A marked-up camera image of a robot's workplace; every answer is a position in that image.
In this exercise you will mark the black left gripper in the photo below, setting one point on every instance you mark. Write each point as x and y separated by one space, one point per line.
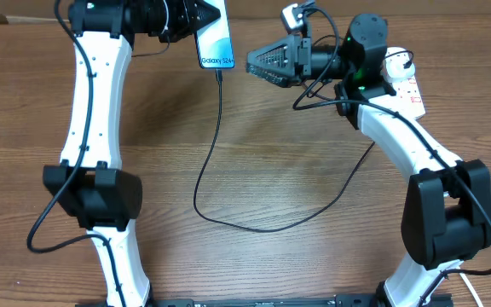
189 20

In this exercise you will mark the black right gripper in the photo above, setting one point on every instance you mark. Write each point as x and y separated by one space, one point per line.
295 58

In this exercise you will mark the Samsung Galaxy smartphone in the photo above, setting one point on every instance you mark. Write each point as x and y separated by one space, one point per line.
214 44

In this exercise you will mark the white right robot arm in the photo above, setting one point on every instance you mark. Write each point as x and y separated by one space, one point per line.
446 218

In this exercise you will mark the white power strip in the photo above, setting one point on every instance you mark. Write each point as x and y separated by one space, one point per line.
409 97

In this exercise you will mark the white USB wall charger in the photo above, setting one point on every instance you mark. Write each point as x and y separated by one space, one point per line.
398 65

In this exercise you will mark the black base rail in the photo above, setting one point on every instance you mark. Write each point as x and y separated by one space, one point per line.
271 302

